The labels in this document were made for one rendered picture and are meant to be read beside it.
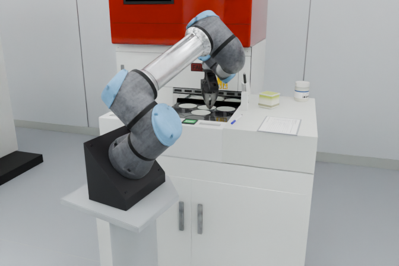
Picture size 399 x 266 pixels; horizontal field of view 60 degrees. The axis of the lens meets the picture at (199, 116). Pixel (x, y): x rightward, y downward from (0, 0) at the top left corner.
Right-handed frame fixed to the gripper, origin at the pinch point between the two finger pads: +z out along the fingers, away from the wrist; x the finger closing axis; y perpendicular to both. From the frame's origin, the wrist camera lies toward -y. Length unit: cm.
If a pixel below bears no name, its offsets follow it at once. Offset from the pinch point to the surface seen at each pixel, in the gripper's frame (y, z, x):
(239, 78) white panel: 9.0, -12.9, -18.9
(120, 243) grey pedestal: -70, 25, 47
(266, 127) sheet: -52, -5, -9
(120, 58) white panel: 44, -21, 44
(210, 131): -45.8, -2.9, 11.3
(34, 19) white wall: 267, -41, 139
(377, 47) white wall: 93, -20, -172
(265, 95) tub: -24.5, -11.1, -20.3
